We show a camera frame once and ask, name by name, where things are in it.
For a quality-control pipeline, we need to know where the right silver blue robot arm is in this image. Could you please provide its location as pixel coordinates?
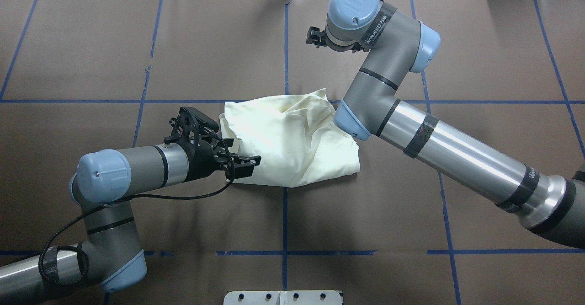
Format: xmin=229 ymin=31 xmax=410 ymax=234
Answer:
xmin=307 ymin=0 xmax=585 ymax=249

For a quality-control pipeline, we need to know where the cream long-sleeve cat shirt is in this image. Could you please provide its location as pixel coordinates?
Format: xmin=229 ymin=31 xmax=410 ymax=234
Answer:
xmin=219 ymin=88 xmax=360 ymax=187

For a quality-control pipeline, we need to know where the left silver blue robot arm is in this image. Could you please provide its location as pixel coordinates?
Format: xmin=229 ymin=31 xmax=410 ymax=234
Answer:
xmin=1 ymin=135 xmax=261 ymax=305

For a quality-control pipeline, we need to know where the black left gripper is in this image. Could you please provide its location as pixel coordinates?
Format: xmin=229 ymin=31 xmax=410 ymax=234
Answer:
xmin=182 ymin=138 xmax=262 ymax=182

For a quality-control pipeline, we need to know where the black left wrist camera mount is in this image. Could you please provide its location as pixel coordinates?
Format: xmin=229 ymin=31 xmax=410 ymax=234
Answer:
xmin=163 ymin=107 xmax=220 ymax=146

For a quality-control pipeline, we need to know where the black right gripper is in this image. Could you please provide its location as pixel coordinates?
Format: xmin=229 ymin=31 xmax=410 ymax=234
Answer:
xmin=324 ymin=24 xmax=362 ymax=53

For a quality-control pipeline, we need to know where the brown paper table cover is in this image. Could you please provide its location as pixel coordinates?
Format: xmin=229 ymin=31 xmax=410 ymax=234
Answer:
xmin=0 ymin=0 xmax=584 ymax=305

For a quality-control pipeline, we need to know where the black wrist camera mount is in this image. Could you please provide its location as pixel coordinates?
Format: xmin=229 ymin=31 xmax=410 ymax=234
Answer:
xmin=306 ymin=27 xmax=328 ymax=48
xmin=163 ymin=107 xmax=220 ymax=146

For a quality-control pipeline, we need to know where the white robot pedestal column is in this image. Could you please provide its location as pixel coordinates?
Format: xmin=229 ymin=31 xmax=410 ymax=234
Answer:
xmin=223 ymin=290 xmax=344 ymax=305

